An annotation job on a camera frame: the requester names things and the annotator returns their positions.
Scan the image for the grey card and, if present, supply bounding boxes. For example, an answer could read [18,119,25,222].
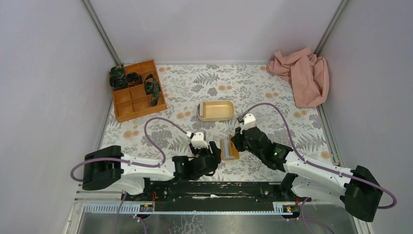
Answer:
[222,139,236,160]

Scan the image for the yellow leather card holder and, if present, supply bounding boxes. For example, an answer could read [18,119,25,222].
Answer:
[220,135,240,161]

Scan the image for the beige oval plastic tray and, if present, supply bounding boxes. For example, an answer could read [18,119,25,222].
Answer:
[196,100,235,122]

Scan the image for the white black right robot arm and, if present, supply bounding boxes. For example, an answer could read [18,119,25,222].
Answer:
[231,127,383,222]

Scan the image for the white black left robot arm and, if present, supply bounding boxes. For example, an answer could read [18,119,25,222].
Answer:
[80,141,221,195]

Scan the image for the white card in tray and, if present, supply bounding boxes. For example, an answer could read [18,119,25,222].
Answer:
[199,104,204,117]

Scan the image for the floral patterned table mat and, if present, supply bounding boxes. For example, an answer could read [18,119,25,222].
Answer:
[101,65,333,164]

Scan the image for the pink crumpled cloth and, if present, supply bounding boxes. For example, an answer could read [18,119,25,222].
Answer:
[266,47,330,108]

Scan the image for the orange compartment organizer tray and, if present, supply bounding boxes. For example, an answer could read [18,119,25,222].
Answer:
[109,60,167,122]

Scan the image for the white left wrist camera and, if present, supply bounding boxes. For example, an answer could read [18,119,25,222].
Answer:
[186,130,208,149]

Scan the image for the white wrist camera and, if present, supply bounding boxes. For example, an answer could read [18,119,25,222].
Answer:
[237,114,256,131]
[186,130,208,149]

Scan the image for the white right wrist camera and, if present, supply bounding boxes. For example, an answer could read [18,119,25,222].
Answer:
[237,114,256,131]

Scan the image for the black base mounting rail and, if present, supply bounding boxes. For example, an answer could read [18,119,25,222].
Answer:
[126,181,304,215]

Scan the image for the dark camouflage strap in tray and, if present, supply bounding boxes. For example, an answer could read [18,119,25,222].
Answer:
[144,74,161,107]

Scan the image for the dark rolled strap in tray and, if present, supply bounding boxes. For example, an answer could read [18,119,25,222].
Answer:
[126,72,143,87]

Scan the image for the dark camouflage rolled strap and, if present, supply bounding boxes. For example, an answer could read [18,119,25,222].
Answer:
[109,66,129,91]

